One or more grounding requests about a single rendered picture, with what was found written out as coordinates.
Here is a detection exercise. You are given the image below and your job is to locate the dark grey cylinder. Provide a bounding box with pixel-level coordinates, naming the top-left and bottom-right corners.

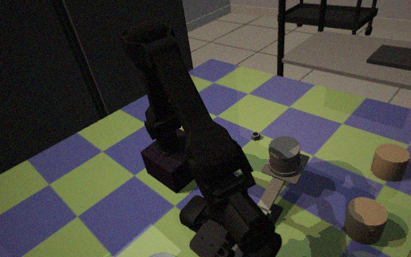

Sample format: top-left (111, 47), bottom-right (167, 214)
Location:
top-left (232, 245), bottom-right (244, 257)
top-left (269, 136), bottom-right (300, 173)

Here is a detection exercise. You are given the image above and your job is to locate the brown cylinder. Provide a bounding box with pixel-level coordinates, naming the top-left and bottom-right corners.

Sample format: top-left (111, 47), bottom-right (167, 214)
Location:
top-left (371, 144), bottom-right (409, 182)
top-left (344, 197), bottom-right (388, 245)

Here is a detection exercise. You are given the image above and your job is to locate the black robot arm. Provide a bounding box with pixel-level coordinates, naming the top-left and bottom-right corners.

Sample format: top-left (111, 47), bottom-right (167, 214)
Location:
top-left (120, 18), bottom-right (275, 257)

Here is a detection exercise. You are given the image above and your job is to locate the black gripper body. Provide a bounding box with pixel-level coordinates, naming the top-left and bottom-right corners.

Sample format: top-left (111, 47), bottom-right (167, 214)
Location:
top-left (180, 196), bottom-right (283, 257)

